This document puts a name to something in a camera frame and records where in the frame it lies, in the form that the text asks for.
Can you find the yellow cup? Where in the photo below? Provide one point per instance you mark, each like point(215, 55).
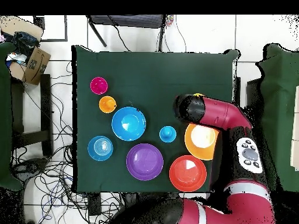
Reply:
point(198, 94)

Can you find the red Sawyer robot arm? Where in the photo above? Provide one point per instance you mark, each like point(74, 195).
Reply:
point(222, 114)

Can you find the black computer tower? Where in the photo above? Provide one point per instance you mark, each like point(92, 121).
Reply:
point(253, 98)

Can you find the blue cup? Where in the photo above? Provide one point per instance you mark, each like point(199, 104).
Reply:
point(167, 134)

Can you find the large blue bowl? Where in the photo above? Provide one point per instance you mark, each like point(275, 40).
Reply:
point(128, 123)

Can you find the purple bowl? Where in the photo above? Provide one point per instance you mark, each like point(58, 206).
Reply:
point(144, 162)

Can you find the large orange bowl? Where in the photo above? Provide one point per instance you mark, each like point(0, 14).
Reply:
point(190, 144)

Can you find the orange cup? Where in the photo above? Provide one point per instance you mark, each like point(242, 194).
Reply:
point(107, 104)

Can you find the dark green tablecloth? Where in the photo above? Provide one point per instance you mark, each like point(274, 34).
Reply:
point(144, 74)

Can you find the small blue bowl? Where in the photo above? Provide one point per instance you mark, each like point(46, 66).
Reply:
point(100, 148)

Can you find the large red bowl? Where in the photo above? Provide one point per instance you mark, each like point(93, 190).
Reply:
point(188, 173)

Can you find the pink cup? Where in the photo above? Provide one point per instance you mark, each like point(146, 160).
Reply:
point(99, 85)

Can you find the black power adapter box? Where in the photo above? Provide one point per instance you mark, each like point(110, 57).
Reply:
point(94, 206)

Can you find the black bench stand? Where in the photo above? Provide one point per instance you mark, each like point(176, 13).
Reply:
point(45, 114)

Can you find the black folding chair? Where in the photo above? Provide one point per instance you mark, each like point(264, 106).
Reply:
point(127, 21)

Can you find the multicoloured small toy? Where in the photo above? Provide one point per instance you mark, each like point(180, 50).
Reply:
point(169, 19)

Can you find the cardboard box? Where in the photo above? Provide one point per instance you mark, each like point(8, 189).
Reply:
point(35, 66)

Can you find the green cloth covered table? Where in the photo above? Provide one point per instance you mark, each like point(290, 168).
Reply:
point(4, 116)
point(278, 116)

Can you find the grey black floor base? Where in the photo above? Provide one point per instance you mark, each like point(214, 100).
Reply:
point(28, 166)

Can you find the black plastic bag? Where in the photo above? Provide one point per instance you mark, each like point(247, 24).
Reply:
point(23, 43)

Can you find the black metal frame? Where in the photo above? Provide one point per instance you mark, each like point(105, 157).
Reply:
point(39, 22)

